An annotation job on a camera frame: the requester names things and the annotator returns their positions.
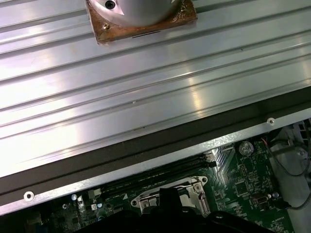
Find thin red wire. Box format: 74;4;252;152
261;137;275;148

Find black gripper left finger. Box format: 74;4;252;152
94;187;170;233

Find brown square base plate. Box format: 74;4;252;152
85;0;198;47

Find silver coin cell battery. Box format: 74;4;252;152
238;141;254;156

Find black open PC case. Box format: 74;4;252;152
0;84;311;233

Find metal CPU socket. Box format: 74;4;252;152
130;176;210;220

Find black RAM slot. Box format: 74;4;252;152
103;161;217;194
136;152;213;178

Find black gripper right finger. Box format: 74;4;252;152
169;187;273;233

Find small white board connector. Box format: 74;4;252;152
87;188;102;199

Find green motherboard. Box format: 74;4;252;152
41;138;311;233

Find internal USB port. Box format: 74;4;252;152
250;193;270;207

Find square black chip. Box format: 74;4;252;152
234;181;251;198

